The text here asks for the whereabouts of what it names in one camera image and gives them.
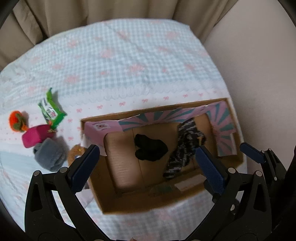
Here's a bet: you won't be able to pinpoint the beige curtain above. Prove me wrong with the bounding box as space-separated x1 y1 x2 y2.
1 1 236 69

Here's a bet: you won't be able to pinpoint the grey fluffy sock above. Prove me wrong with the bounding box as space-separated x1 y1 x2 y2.
33 138 66 172

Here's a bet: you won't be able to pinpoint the brown donut keychain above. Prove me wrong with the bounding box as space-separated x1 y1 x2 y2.
67 145 86 165

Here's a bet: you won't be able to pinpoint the small black sock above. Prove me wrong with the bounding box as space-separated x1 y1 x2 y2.
134 134 169 162

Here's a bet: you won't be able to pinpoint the blue checkered bed sheet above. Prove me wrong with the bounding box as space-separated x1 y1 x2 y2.
1 19 230 227

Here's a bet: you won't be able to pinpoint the green snack packet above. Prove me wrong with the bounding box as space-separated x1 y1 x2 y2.
38 88 67 130

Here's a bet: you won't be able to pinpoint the orange knitted fruit toy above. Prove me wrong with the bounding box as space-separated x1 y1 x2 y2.
9 110 28 133

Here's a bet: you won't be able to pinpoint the magenta pouch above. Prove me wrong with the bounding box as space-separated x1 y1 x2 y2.
22 125 56 148

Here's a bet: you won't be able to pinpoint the pink teal cardboard box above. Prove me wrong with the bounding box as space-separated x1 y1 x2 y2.
81 98 244 214

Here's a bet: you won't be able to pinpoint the black white patterned cloth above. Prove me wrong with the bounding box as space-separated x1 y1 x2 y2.
163 118 206 180

